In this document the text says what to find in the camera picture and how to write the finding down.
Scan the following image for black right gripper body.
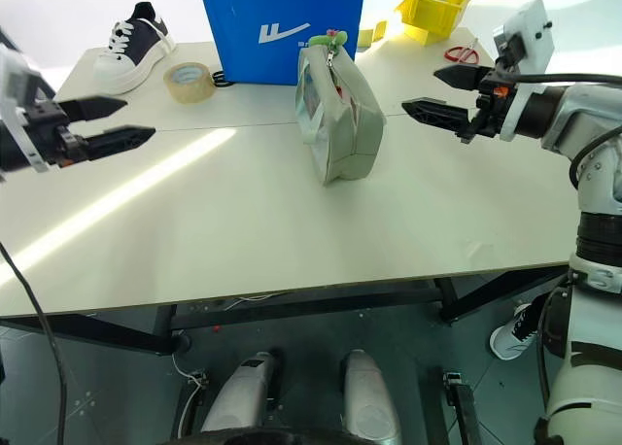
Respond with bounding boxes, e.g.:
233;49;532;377
455;58;517;146

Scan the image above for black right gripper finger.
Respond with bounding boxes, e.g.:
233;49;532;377
432;64;495;94
400;97;473;140

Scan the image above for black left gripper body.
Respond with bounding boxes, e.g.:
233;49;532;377
16;99;91;170

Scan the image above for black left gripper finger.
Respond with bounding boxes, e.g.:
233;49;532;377
72;124;157;162
56;94;129;124

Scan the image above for yellow plastic bin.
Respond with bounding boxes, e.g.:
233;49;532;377
393;0;479;46

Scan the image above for grey fabric pouch bag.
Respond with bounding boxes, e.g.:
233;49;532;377
294;44;388;188

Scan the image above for black and white sneaker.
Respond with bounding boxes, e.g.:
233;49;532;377
91;1;177;95

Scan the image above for roll of packing tape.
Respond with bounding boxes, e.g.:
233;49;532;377
162;61;218;105

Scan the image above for small yellow plastic piece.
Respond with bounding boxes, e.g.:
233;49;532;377
357;19;389;50

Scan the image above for green plush zipper charm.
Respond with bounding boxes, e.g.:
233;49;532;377
309;27;350;50

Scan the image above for blue shopping bag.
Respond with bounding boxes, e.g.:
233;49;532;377
196;0;369;86

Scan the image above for bystander white sneaker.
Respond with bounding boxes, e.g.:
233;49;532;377
489;296;550;361

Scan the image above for silver left robot leg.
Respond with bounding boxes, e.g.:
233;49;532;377
199;350;284;436

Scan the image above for silver robot leg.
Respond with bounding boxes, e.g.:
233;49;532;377
199;350;284;436
339;348;403;445

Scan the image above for silver right robot leg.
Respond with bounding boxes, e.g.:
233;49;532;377
339;348;403;445

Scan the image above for red handled scissors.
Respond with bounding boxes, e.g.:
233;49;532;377
443;36;481;66

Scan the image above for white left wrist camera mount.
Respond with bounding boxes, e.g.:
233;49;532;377
0;44;52;175

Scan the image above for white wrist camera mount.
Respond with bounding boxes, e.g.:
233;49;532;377
491;0;557;143
0;44;52;175

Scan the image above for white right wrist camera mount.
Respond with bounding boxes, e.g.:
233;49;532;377
491;0;557;143

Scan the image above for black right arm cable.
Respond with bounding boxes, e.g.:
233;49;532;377
504;70;622;189

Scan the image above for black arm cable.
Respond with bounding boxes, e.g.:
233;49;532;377
0;243;69;445
504;70;622;189

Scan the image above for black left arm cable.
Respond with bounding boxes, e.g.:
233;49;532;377
0;243;69;445

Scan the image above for black table frame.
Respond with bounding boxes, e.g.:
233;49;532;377
0;264;579;445

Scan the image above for white wire under table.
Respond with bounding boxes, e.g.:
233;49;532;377
172;291;286;439

